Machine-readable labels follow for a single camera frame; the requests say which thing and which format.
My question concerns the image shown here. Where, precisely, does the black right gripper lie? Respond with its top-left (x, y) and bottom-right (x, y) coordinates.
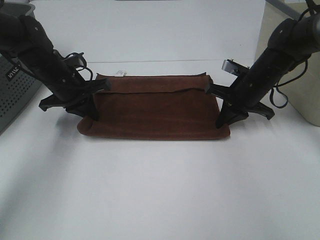
top-left (204, 48), bottom-right (280, 129)

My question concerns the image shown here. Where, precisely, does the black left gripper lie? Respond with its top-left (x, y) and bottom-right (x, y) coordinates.
top-left (18, 16), bottom-right (111, 119)

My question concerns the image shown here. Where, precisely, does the brown towel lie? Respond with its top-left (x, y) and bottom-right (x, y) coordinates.
top-left (77, 73), bottom-right (230, 141)

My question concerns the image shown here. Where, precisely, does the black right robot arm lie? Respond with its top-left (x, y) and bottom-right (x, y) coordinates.
top-left (205, 14), bottom-right (320, 128)

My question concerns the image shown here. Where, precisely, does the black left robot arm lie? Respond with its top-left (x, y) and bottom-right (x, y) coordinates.
top-left (0, 13), bottom-right (111, 120)

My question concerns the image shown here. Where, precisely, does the white towel care label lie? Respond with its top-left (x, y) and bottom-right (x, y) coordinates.
top-left (114, 70), bottom-right (127, 77)

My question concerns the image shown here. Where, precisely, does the grey perforated plastic basket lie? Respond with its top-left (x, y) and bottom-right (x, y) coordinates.
top-left (0, 0), bottom-right (42, 133)

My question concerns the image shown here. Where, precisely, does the beige storage bin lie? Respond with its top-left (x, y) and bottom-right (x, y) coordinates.
top-left (254, 0), bottom-right (320, 126)

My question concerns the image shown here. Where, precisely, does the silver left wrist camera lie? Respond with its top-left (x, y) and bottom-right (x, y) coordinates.
top-left (60, 52), bottom-right (87, 68)

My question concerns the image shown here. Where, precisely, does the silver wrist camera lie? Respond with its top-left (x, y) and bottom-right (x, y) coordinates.
top-left (221, 59), bottom-right (250, 77)
top-left (60, 52), bottom-right (87, 68)

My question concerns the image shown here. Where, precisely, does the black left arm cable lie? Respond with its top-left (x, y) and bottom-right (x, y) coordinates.
top-left (4, 51), bottom-right (95, 87)

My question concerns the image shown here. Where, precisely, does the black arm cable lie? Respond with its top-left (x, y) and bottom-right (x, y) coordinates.
top-left (268, 0), bottom-right (320, 110)
top-left (4, 51), bottom-right (95, 87)

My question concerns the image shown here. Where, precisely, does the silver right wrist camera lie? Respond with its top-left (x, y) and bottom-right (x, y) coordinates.
top-left (221, 59), bottom-right (250, 77)

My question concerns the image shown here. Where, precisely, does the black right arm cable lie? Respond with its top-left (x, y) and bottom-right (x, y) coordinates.
top-left (268, 0), bottom-right (320, 110)

